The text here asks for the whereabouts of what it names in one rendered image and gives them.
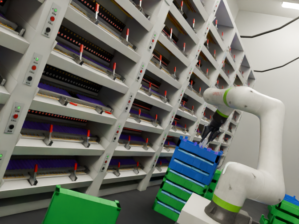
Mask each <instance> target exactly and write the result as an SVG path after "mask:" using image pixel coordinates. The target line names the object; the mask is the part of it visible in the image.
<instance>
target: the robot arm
mask: <svg viewBox="0 0 299 224"><path fill-rule="evenodd" d="M203 99H204V101H205V102H206V103H208V104H211V105H214V106H217V107H218V108H217V110H216V111H215V113H214V115H213V116H212V117H213V119H212V120H211V122H210V123H209V124H208V125H204V129H203V131H202V133H201V138H202V139H201V140H200V144H199V147H201V146H202V148H204V147H205V145H206V144H208V143H209V142H210V141H211V142H212V141H213V140H214V139H215V138H216V137H217V136H218V134H220V133H221V131H220V130H219V128H220V127H221V125H222V124H224V123H225V122H226V120H227V119H228V117H229V116H230V114H231V113H232V112H233V111H234V110H235V109H236V110H240V111H244V112H248V113H251V114H253V115H256V116H257V117H258V118H259V121H260V145H259V159H258V165H257V169H254V168H251V167H248V166H246V165H243V164H240V163H237V162H231V161H229V162H227V163H225V165H224V168H223V170H222V173H221V175H220V178H219V180H218V182H217V185H216V187H215V190H214V193H213V198H212V200H211V202H210V203H209V204H208V205H207V206H206V207H205V209H204V212H205V213H206V214H207V215H208V216H209V217H210V218H211V219H213V220H215V221H216V222H218V223H220V224H261V223H259V222H256V221H254V220H252V218H251V217H250V216H249V214H248V213H247V212H246V211H243V210H241V208H242V207H243V204H244V202H245V200H246V199H251V200H254V201H257V202H260V203H263V204H266V205H276V204H278V203H280V202H281V201H282V200H283V199H284V197H285V192H286V191H285V184H284V178H283V164H282V137H283V124H284V119H285V114H286V108H285V105H284V104H283V102H282V101H280V100H278V99H275V98H272V97H269V96H266V95H264V94H261V93H259V92H257V91H256V90H253V89H252V88H250V87H247V86H240V87H232V88H227V89H216V88H208V89H207V90H205V92H204V93H203ZM207 127H208V129H207ZM206 129H207V131H206ZM205 131H206V133H205ZM216 131H217V132H216ZM210 132H211V133H210ZM215 132H216V133H215ZM209 133H210V135H209V137H208V139H206V140H205V138H206V137H207V135H208V134H209ZM214 133H215V134H214ZM213 134H214V135H213ZM202 144H203V145H202Z"/></svg>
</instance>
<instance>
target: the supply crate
mask: <svg viewBox="0 0 299 224"><path fill-rule="evenodd" d="M185 139H186V141H184V139H183V136H180V138H179V140H178V143H177V146H178V147H180V148H182V149H185V150H187V151H189V152H191V153H194V154H196V155H198V156H201V157H203V158H205V159H208V160H210V161H212V162H215V163H218V162H219V161H220V159H221V156H222V154H223V151H220V152H218V154H215V151H212V150H211V151H210V152H209V151H207V148H205V147H204V148H200V147H199V145H198V144H197V145H196V146H195V145H194V143H193V142H191V141H189V140H187V139H188V137H187V136H185Z"/></svg>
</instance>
